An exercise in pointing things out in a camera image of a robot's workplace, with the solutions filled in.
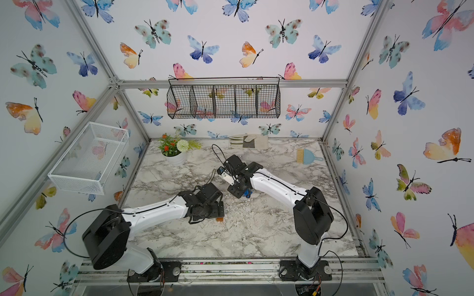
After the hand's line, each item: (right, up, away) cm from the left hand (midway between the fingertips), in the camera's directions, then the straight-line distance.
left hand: (218, 211), depth 86 cm
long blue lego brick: (+13, +11, -12) cm, 21 cm away
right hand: (+9, +12, 0) cm, 15 cm away
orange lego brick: (+1, -4, +1) cm, 4 cm away
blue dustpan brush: (+49, +25, +26) cm, 61 cm away
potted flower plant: (-26, +28, +14) cm, 41 cm away
